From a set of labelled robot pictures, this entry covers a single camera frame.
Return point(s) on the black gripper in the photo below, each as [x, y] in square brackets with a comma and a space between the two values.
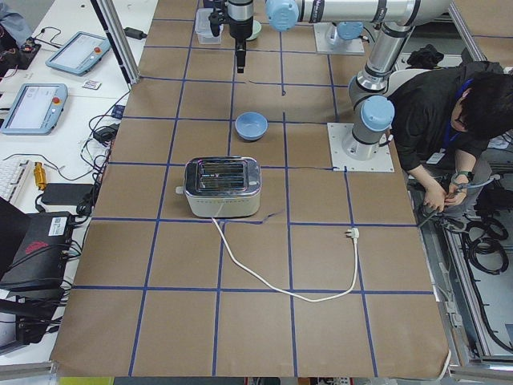
[239, 29]

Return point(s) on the green bowl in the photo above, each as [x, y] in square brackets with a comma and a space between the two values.
[256, 30]

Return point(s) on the blue bowl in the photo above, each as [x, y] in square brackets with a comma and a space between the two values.
[251, 126]

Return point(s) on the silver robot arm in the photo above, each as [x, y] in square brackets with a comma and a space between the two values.
[349, 30]
[373, 111]

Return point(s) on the clear plastic container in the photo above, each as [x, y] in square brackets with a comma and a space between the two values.
[203, 28]

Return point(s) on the cream silver toaster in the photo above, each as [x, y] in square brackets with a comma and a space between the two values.
[222, 186]

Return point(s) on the blue teach pendant far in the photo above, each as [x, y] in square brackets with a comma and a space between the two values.
[80, 54]

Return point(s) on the blue teach pendant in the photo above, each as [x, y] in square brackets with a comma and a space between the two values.
[80, 54]
[36, 109]

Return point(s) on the blue teach pendant near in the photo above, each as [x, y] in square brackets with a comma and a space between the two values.
[36, 109]

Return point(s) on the person in black jacket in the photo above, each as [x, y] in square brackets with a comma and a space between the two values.
[444, 120]

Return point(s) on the black power adapter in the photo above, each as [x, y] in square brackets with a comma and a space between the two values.
[65, 194]

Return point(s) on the white keyboard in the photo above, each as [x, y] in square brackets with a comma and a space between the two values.
[14, 175]

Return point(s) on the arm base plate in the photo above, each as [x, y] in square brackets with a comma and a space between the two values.
[347, 154]
[328, 43]

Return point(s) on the aluminium frame post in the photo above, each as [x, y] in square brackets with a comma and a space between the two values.
[110, 22]

